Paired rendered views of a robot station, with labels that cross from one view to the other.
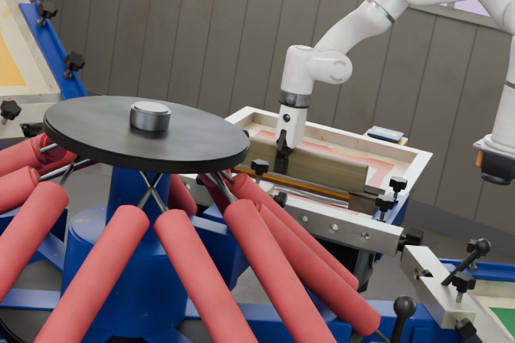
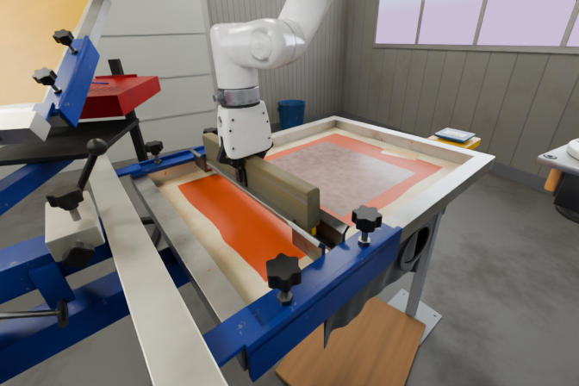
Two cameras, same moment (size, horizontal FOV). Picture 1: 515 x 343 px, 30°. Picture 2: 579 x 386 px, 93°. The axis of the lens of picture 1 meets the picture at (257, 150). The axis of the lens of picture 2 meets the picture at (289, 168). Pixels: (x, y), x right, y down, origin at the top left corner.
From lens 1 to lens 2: 1.94 m
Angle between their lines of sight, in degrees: 35
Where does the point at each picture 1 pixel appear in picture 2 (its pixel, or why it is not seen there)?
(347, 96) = (480, 110)
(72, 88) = (54, 102)
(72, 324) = not seen: outside the picture
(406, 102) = (520, 112)
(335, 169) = (279, 189)
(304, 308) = not seen: outside the picture
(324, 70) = (242, 47)
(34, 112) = not seen: outside the picture
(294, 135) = (230, 142)
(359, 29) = not seen: outside the picture
